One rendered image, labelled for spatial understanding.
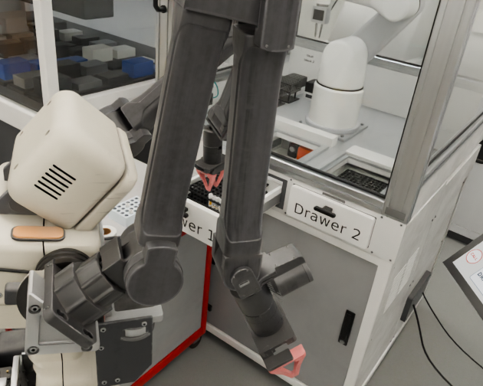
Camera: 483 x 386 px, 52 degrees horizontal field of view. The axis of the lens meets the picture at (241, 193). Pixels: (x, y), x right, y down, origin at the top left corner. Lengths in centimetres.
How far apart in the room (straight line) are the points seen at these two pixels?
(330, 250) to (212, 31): 121
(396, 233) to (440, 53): 52
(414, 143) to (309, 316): 78
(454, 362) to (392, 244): 112
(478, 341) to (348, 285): 116
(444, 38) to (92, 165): 91
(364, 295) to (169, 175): 118
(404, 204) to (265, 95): 94
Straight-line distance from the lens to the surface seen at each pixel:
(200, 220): 145
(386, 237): 155
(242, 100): 60
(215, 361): 224
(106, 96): 222
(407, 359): 248
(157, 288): 69
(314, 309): 184
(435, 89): 136
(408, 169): 144
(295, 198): 162
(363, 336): 179
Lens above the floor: 168
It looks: 29 degrees down
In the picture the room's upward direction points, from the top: 6 degrees clockwise
